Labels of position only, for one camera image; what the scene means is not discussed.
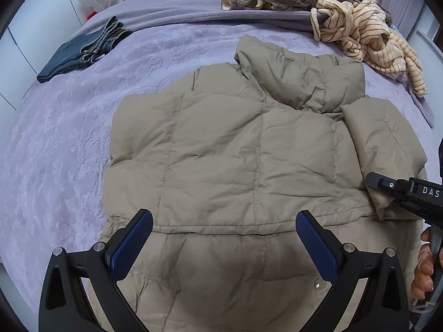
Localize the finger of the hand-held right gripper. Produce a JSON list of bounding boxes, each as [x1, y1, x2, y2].
[[365, 171, 416, 200]]

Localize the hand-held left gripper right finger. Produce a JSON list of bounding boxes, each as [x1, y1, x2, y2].
[[295, 210, 411, 332]]

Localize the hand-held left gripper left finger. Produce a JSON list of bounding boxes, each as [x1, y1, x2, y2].
[[38, 209, 154, 332]]

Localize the beige puffer jacket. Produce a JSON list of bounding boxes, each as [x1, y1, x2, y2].
[[98, 35, 428, 332]]

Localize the person's right hand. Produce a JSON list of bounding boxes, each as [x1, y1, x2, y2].
[[411, 228, 443, 302]]

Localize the purple bed cover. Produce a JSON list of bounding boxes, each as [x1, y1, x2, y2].
[[0, 17, 437, 281]]

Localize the cream striped fleece garment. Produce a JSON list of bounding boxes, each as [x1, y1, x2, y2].
[[310, 0, 430, 98]]

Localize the folded blue jeans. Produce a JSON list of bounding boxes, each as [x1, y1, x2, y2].
[[36, 15, 133, 84]]

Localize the white wardrobe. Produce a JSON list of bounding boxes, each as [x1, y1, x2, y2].
[[0, 0, 87, 118]]

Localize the purple folded blanket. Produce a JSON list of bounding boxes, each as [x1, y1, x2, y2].
[[76, 0, 435, 127]]

